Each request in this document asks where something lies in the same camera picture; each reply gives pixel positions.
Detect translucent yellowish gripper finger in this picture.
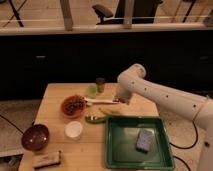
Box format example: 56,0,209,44
114,96,122,103

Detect orange red apple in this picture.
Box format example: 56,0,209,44
119,98,130,104

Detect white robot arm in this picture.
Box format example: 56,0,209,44
115,64,213,171

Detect green plastic cup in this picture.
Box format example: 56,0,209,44
86,85,97,99

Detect white paper cup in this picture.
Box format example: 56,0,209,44
65,121,83,140

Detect yellow green banana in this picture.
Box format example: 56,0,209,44
99,107,119,116

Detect dark spice jar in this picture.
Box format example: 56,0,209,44
96,77,105,93

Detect green plastic tray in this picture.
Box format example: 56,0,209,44
104,116,175,171

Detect orange patterned bowl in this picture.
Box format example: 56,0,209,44
60,95,86,119

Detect blue grey sponge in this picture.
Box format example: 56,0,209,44
136,128,153,152

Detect black office chair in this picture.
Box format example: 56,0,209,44
92,0,163,25

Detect dark purple bowl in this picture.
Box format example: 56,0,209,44
21,124,50,151

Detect brown whiteboard eraser block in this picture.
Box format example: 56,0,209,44
33,151,61,169

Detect white handled brush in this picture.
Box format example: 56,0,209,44
84,97,118,106

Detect wooden railing post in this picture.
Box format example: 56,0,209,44
123,0,135,29
60,0,73,31

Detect black power cable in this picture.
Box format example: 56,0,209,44
168,120,200,150

